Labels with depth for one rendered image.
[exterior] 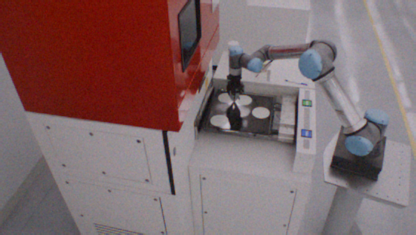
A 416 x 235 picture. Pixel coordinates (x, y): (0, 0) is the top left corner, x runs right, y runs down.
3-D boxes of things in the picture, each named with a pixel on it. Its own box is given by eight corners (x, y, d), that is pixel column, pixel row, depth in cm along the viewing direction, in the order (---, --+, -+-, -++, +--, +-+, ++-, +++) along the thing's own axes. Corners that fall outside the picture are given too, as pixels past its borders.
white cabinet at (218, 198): (195, 248, 234) (187, 166, 182) (223, 150, 306) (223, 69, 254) (291, 265, 221) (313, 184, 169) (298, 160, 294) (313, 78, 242)
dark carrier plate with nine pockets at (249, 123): (205, 126, 193) (205, 126, 193) (218, 91, 219) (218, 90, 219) (268, 134, 187) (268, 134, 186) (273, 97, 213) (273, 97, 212)
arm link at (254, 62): (267, 54, 182) (251, 47, 188) (255, 63, 176) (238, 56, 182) (267, 67, 187) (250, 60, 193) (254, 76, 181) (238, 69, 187)
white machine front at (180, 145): (171, 194, 167) (162, 132, 142) (209, 96, 228) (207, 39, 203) (177, 195, 167) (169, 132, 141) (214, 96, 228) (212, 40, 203)
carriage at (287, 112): (277, 141, 189) (278, 137, 187) (281, 101, 216) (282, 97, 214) (293, 143, 187) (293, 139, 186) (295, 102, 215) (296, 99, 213)
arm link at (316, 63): (386, 138, 156) (326, 37, 152) (373, 157, 148) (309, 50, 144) (365, 143, 166) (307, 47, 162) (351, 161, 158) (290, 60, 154)
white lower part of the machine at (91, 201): (88, 253, 232) (50, 172, 181) (133, 166, 294) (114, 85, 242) (188, 276, 218) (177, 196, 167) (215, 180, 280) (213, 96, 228)
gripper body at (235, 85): (232, 96, 198) (232, 78, 190) (226, 88, 204) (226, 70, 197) (244, 94, 200) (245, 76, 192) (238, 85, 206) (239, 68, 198)
